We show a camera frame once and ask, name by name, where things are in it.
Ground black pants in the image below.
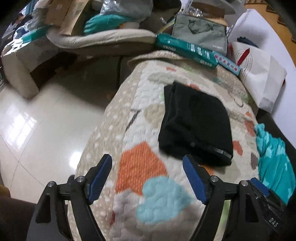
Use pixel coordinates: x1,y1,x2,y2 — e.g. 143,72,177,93
158,81,233,167

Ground teal fleece blanket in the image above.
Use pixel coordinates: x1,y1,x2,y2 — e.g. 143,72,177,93
254,123,295,204

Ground patterned quilted bed cover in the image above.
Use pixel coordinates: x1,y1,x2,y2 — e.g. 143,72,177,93
68,50,261,241

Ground white paper shopping bag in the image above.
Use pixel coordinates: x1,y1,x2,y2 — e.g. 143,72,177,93
231,42,287,113

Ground light blue toy box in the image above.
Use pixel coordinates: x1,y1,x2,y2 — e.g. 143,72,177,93
213,51,241,76

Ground green paper ream box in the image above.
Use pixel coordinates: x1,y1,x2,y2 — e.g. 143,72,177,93
155,34,218,69

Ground beige box on floor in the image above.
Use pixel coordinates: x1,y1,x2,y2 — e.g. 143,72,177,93
1,42,39,99

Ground beige cushion pad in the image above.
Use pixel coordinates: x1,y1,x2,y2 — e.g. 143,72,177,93
46,27,156,49

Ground grey laptop bag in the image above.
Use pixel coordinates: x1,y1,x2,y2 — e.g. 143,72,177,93
172,15,227,55

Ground teal cloth on cushion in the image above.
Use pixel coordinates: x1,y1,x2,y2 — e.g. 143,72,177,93
83,14,136,36

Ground brown cardboard boxes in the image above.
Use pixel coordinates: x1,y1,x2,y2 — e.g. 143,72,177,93
45,0,91,36

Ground clear plastic bag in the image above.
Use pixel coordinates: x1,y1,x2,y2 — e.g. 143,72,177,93
100,0,154,21

